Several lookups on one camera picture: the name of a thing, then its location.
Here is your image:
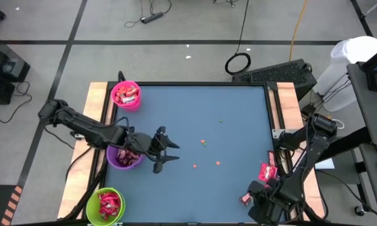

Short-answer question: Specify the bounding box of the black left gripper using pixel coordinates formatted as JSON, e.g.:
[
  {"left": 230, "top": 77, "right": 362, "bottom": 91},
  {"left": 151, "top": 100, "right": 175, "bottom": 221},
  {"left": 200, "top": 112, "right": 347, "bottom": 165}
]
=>
[{"left": 125, "top": 125, "right": 181, "bottom": 175}]

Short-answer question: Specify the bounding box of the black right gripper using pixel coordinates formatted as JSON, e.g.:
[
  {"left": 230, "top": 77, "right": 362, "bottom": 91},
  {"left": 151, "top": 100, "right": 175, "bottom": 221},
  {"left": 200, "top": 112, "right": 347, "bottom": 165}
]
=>
[{"left": 247, "top": 181, "right": 287, "bottom": 225}]

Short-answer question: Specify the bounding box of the large red candy packet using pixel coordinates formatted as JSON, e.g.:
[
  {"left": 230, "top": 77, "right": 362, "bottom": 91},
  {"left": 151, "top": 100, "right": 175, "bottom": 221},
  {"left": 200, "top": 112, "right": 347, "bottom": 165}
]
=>
[{"left": 258, "top": 162, "right": 279, "bottom": 183}]

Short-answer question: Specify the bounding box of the purple plastic basket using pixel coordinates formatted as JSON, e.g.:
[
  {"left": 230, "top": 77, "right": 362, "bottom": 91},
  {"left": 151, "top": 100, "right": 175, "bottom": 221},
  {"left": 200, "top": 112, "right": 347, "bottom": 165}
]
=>
[{"left": 106, "top": 144, "right": 146, "bottom": 171}]

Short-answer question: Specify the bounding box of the pink plastic basket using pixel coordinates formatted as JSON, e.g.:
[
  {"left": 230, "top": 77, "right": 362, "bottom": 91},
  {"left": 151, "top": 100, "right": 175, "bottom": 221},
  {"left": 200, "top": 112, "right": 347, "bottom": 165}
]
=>
[{"left": 111, "top": 80, "right": 143, "bottom": 112}]

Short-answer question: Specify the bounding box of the white paper sheet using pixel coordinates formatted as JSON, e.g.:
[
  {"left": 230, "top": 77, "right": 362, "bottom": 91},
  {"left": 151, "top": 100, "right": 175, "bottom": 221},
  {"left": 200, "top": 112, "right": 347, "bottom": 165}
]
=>
[{"left": 314, "top": 156, "right": 336, "bottom": 171}]

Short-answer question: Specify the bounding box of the green plastic basket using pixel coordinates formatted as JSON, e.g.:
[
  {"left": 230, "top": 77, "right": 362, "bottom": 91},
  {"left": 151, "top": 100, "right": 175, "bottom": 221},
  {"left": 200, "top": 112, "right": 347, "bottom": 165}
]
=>
[{"left": 85, "top": 187, "right": 126, "bottom": 226}]

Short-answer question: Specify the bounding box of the wooden side board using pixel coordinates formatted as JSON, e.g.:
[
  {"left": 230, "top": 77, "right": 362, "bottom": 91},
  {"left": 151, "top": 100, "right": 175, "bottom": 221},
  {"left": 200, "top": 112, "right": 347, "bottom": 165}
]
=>
[
  {"left": 276, "top": 82, "right": 327, "bottom": 220},
  {"left": 57, "top": 82, "right": 109, "bottom": 220}
]

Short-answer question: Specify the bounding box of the small black power brick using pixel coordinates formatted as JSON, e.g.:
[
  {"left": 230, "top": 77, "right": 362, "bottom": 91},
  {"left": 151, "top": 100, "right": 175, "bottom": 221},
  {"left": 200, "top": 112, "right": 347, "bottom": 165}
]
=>
[{"left": 301, "top": 104, "right": 317, "bottom": 117}]

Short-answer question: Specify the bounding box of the black desk crossbar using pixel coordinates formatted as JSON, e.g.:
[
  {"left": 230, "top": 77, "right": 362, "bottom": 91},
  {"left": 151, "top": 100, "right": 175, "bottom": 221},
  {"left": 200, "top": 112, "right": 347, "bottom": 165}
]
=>
[{"left": 317, "top": 126, "right": 374, "bottom": 164}]

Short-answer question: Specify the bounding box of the black power strip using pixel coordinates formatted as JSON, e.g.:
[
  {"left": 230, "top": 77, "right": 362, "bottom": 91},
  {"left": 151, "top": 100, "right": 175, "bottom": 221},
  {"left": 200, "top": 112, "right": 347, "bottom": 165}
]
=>
[{"left": 140, "top": 11, "right": 165, "bottom": 24}]

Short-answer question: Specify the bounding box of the grey desk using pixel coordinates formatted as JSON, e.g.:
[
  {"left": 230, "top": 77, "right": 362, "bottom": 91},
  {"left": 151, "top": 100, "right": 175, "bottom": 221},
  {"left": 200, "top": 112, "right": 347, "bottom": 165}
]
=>
[{"left": 346, "top": 62, "right": 377, "bottom": 222}]

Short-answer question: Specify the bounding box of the black monitor pink screen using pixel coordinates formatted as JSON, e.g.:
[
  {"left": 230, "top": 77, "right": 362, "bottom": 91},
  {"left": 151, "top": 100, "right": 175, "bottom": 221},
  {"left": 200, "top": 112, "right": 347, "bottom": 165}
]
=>
[{"left": 360, "top": 43, "right": 377, "bottom": 94}]

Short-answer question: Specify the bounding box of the white bagged bin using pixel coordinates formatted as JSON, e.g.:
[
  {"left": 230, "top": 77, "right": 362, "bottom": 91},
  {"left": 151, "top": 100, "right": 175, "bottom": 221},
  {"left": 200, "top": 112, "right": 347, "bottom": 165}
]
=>
[{"left": 313, "top": 35, "right": 377, "bottom": 112}]

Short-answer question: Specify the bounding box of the grey chair leg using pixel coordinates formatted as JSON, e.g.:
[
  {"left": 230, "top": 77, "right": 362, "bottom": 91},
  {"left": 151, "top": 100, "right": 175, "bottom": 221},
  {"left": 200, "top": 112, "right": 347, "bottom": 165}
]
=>
[{"left": 363, "top": 0, "right": 377, "bottom": 18}]

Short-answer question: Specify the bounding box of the black frame strut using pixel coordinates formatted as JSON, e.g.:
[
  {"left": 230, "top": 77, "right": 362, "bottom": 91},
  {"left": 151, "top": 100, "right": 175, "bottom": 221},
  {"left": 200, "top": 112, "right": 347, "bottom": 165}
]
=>
[
  {"left": 279, "top": 149, "right": 328, "bottom": 222},
  {"left": 62, "top": 149, "right": 109, "bottom": 220}
]

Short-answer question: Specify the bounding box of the black coiled cable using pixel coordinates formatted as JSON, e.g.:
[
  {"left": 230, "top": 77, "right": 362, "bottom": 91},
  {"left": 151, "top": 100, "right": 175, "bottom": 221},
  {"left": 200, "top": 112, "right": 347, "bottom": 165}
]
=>
[{"left": 224, "top": 0, "right": 253, "bottom": 76}]

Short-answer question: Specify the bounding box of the black floor cable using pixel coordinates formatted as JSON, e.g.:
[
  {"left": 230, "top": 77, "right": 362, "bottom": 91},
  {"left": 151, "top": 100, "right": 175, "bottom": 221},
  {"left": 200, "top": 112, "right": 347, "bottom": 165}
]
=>
[{"left": 0, "top": 80, "right": 33, "bottom": 124}]

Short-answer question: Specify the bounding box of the thin black power cord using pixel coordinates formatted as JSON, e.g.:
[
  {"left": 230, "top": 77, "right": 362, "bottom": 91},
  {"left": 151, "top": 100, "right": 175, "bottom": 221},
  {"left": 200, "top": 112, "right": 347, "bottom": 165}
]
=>
[{"left": 123, "top": 0, "right": 173, "bottom": 29}]

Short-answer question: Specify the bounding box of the long yellow cable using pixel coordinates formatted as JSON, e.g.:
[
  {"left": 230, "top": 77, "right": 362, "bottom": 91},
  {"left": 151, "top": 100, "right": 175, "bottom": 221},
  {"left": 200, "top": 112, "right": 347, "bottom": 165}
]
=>
[{"left": 288, "top": 0, "right": 309, "bottom": 62}]

